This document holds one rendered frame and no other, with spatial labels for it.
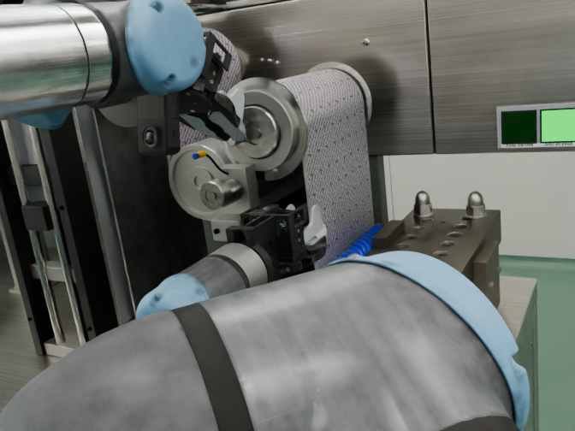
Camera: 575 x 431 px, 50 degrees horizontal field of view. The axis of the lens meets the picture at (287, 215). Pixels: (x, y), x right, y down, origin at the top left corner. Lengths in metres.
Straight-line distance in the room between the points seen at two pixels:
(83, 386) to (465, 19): 0.93
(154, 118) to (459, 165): 2.96
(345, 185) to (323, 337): 0.73
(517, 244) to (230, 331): 3.42
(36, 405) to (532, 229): 3.42
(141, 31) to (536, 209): 3.21
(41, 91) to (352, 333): 0.27
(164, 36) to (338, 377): 0.31
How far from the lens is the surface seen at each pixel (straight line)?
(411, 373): 0.27
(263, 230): 0.73
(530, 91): 1.08
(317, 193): 0.89
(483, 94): 1.09
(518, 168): 3.52
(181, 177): 0.98
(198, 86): 0.74
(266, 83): 0.86
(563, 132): 1.08
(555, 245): 3.62
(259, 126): 0.86
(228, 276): 0.65
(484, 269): 0.95
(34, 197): 1.07
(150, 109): 0.73
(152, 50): 0.48
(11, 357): 1.19
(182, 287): 0.62
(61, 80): 0.45
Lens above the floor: 1.37
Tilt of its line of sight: 16 degrees down
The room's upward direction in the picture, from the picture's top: 7 degrees counter-clockwise
